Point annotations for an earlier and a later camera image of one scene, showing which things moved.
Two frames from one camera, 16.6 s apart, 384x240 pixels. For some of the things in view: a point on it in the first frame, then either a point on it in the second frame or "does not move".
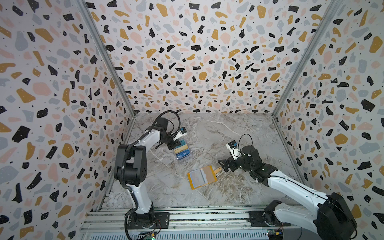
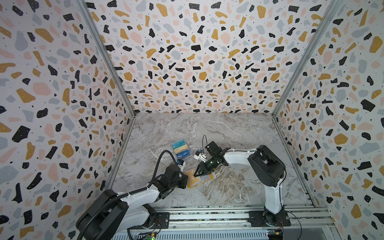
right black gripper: x=233 y=163 -> x=205 y=166
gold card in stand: x=179 y=149 does not move
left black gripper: x=175 y=143 -> x=184 y=178
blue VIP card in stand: x=182 y=154 does not move
